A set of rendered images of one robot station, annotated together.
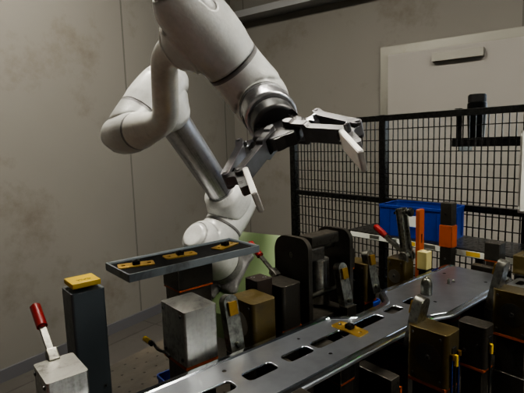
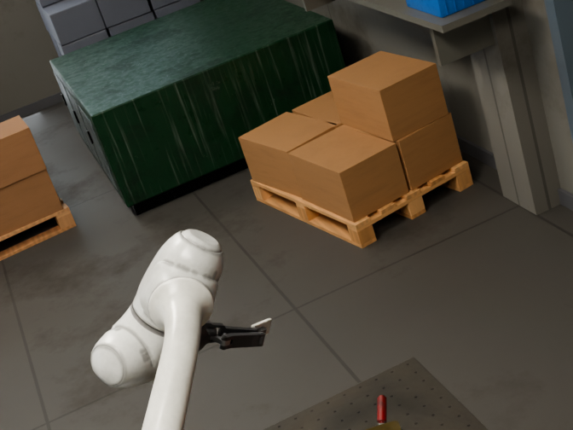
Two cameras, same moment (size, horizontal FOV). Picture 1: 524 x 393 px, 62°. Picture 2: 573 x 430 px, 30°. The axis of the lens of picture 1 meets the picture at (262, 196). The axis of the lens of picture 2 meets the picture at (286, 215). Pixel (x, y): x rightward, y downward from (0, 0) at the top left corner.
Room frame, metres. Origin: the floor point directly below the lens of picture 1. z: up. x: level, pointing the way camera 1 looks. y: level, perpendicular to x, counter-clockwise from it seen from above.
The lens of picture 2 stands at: (1.78, 1.28, 2.39)
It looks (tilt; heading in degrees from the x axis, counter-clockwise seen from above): 24 degrees down; 222
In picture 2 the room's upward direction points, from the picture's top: 18 degrees counter-clockwise
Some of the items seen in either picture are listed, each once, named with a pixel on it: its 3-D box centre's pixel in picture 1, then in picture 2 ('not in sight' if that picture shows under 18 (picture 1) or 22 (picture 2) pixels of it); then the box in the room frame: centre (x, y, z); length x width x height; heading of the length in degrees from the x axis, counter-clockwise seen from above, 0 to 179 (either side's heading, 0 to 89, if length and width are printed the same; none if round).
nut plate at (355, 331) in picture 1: (349, 327); not in sight; (0.98, -0.20, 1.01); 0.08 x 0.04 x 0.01; 39
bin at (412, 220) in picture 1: (420, 219); not in sight; (1.82, -0.67, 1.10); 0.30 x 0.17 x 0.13; 45
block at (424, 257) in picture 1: (423, 303); not in sight; (1.43, -0.53, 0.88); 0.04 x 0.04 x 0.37; 40
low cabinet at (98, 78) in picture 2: not in sight; (194, 89); (-3.13, -3.62, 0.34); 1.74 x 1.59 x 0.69; 55
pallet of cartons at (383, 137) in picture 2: not in sight; (342, 136); (-2.37, -1.95, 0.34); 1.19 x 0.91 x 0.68; 55
